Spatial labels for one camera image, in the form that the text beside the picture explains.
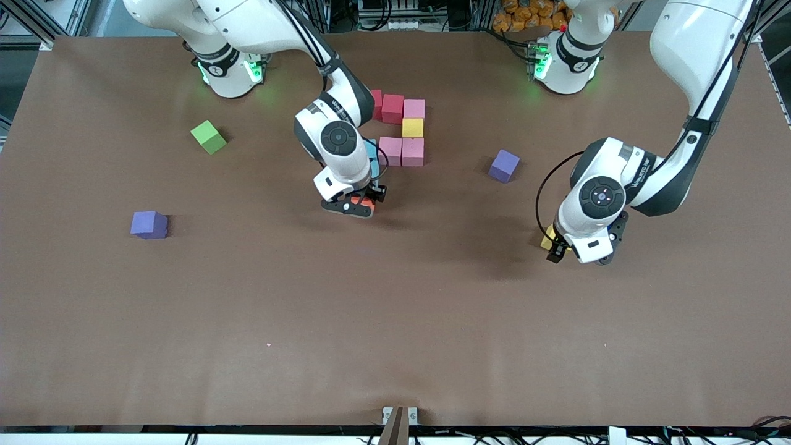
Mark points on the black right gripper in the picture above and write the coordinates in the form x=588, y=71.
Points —
x=377, y=192

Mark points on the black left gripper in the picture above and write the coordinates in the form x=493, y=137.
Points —
x=558, y=251

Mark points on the orange foam block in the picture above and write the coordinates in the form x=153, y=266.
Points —
x=366, y=203

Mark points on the yellow foam block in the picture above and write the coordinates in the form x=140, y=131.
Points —
x=546, y=239
x=413, y=128

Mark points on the pink notched foam block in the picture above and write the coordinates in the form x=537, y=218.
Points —
x=413, y=152

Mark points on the red foam block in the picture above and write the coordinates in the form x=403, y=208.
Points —
x=377, y=104
x=393, y=109

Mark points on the purple foam block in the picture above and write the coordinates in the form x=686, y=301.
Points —
x=148, y=225
x=504, y=165

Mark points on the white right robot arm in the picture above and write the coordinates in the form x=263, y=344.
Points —
x=338, y=137

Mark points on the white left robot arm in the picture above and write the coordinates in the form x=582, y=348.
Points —
x=600, y=196

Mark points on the paper table cover sheet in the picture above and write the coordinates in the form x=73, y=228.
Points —
x=395, y=321

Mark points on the green foam block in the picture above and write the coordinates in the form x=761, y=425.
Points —
x=209, y=137

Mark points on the bag of orange snacks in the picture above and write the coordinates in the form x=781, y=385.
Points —
x=522, y=15

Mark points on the small metal bracket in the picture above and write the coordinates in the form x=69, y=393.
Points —
x=413, y=415

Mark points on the grey camera mount pole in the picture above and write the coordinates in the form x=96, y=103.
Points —
x=395, y=429

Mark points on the aluminium table edge rail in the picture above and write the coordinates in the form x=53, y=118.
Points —
x=777, y=86

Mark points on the aluminium frame profile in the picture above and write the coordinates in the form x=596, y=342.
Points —
x=766, y=18
x=37, y=29

